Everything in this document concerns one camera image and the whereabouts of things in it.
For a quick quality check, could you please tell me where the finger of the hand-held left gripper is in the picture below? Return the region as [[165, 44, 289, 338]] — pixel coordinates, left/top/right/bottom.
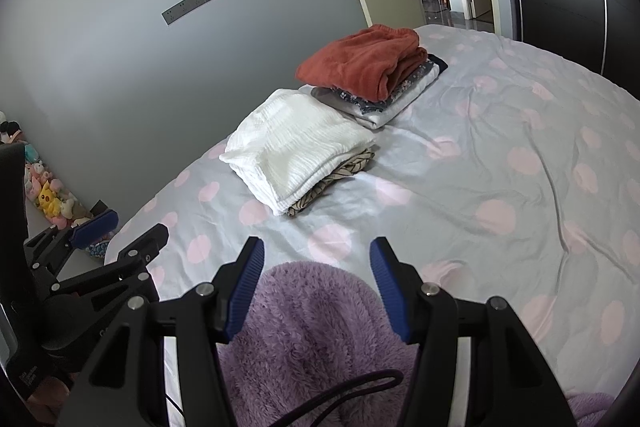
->
[[22, 208, 121, 271], [50, 223, 171, 299]]

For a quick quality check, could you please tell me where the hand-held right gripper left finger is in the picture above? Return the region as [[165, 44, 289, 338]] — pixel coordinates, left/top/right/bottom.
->
[[57, 236, 266, 427]]

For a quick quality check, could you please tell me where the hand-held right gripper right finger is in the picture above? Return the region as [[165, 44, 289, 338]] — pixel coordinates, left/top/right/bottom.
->
[[369, 237, 571, 427]]

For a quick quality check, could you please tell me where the white muslin garment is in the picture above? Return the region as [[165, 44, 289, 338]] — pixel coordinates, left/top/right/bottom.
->
[[219, 88, 377, 217]]

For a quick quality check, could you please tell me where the person's left hand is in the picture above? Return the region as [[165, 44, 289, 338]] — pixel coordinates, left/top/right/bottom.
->
[[27, 382, 71, 427]]

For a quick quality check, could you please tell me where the row of plush toys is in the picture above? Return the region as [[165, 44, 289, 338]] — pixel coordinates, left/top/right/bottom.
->
[[0, 109, 116, 258]]

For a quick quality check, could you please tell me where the purple fuzzy robe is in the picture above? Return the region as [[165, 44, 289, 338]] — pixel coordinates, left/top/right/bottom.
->
[[215, 261, 616, 427]]

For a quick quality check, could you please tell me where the brown striped cloth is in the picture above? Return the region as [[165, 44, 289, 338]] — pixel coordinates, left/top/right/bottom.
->
[[287, 147, 376, 218]]

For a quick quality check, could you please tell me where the white folded cloth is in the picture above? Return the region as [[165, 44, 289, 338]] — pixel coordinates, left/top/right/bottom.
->
[[350, 62, 448, 130]]

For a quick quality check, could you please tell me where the bed with polka dot sheet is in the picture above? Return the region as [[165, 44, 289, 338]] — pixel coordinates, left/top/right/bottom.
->
[[102, 24, 640, 427]]

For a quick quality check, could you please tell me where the black cable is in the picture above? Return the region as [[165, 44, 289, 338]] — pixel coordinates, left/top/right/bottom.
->
[[270, 369, 406, 427]]

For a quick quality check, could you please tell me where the grey wall socket strip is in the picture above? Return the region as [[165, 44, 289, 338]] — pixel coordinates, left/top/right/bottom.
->
[[161, 0, 233, 26]]

